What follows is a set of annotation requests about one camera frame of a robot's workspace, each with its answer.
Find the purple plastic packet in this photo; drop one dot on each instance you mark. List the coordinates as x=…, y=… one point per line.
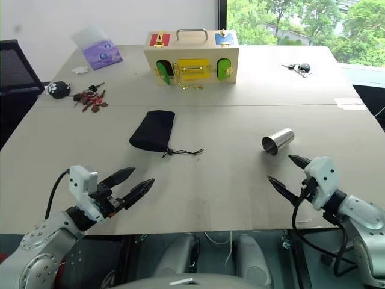
x=102, y=55

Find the black mesh office chair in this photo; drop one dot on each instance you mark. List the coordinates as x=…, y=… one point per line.
x=15, y=78

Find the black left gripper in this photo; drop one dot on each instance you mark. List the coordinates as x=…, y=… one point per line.
x=105, y=203

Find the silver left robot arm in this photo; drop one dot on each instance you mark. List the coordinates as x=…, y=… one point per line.
x=39, y=241

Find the stainless steel cup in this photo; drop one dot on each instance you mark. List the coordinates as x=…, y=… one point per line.
x=279, y=140

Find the black paw print plush ball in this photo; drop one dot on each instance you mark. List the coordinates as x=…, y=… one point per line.
x=58, y=90

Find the crumpled white paper scrap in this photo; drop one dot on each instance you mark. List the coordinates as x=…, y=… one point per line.
x=80, y=70

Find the dark flat panel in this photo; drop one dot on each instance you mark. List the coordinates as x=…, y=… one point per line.
x=371, y=102

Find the grey rounded shell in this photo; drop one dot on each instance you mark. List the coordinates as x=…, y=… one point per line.
x=252, y=259
x=177, y=256

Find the red key bunch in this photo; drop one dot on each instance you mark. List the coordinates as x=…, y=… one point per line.
x=91, y=100

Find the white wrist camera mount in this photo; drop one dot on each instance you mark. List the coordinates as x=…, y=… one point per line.
x=78, y=183
x=323, y=177

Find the clear tape strip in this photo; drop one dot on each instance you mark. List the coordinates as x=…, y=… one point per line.
x=350, y=103

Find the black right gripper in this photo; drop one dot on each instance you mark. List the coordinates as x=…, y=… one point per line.
x=308, y=191

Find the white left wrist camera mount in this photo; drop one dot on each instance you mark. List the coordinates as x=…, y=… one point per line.
x=78, y=183

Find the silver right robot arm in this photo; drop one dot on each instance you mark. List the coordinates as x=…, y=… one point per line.
x=367, y=216

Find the grey curved robot torso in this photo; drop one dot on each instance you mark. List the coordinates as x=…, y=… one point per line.
x=156, y=281

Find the black window frame post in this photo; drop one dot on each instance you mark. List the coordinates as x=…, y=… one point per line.
x=222, y=21

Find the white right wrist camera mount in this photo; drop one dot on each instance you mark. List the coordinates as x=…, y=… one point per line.
x=323, y=177

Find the black car key with keys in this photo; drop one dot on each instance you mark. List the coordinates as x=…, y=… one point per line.
x=302, y=67

